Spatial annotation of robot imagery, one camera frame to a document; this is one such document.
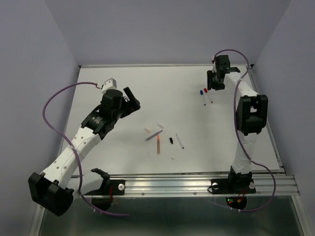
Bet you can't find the aluminium frame rail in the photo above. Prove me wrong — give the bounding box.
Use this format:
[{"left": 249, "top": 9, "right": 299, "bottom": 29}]
[{"left": 82, "top": 173, "right": 300, "bottom": 198}]

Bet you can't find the red marker pen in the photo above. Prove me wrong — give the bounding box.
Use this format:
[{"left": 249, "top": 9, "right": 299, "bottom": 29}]
[{"left": 204, "top": 91, "right": 213, "bottom": 103}]

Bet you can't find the purple highlighter pen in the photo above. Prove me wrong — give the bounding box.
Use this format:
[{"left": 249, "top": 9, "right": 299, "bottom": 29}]
[{"left": 145, "top": 130, "right": 163, "bottom": 142}]

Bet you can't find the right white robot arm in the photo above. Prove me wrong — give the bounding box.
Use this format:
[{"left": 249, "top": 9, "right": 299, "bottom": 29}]
[{"left": 207, "top": 55, "right": 268, "bottom": 194}]

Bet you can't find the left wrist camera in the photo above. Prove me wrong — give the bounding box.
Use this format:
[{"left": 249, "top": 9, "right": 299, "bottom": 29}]
[{"left": 101, "top": 78, "right": 117, "bottom": 94}]

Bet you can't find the black marker pen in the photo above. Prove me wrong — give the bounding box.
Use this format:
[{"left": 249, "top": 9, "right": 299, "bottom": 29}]
[{"left": 176, "top": 134, "right": 185, "bottom": 149}]

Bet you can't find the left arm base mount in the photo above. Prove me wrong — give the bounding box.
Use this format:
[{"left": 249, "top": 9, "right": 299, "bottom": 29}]
[{"left": 81, "top": 168, "right": 126, "bottom": 196}]

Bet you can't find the orange highlighter pen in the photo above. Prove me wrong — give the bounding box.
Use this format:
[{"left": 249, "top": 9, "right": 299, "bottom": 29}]
[{"left": 157, "top": 135, "right": 160, "bottom": 154}]

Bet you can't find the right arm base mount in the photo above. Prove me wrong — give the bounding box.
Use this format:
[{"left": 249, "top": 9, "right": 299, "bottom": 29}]
[{"left": 208, "top": 170, "right": 256, "bottom": 195}]

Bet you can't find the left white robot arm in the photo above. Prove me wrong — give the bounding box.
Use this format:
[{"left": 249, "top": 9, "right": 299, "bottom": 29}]
[{"left": 28, "top": 87, "right": 140, "bottom": 216}]

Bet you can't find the blue marker pen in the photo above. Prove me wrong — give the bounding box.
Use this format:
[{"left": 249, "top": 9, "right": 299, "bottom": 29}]
[{"left": 199, "top": 90, "right": 206, "bottom": 106}]

